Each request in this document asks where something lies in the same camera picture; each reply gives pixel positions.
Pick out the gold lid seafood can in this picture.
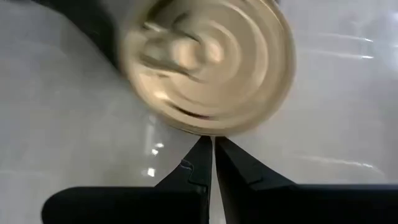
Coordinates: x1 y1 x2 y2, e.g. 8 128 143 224
119 0 296 137

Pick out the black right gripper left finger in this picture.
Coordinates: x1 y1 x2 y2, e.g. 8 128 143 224
41 135 213 224

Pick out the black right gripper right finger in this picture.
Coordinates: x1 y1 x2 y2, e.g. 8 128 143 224
214 136 398 224

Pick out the black aluminium table frame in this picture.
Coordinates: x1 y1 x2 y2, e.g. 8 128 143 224
30 0 125 68

